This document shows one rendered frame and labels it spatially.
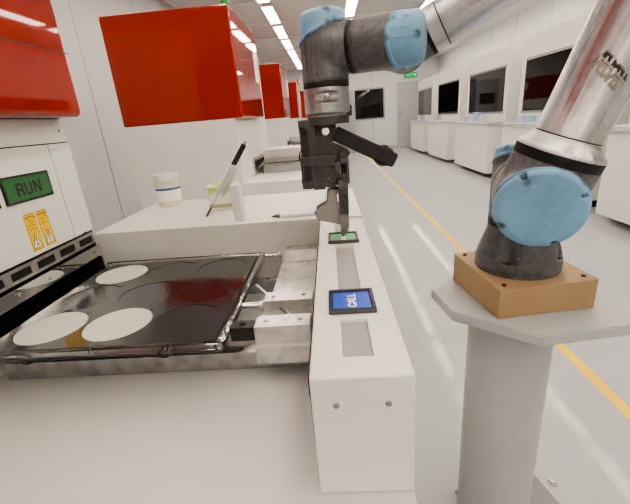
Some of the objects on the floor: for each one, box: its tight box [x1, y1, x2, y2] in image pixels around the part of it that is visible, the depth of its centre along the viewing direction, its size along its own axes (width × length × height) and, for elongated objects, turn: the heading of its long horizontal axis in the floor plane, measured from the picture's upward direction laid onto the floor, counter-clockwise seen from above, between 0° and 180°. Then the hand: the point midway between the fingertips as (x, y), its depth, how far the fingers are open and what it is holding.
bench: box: [427, 63, 469, 161], centre depth 884 cm, size 108×180×200 cm, turn 11°
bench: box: [454, 42, 525, 174], centre depth 677 cm, size 108×180×200 cm, turn 11°
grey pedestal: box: [431, 267, 630, 504], centre depth 90 cm, size 51×44×82 cm
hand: (346, 229), depth 70 cm, fingers closed
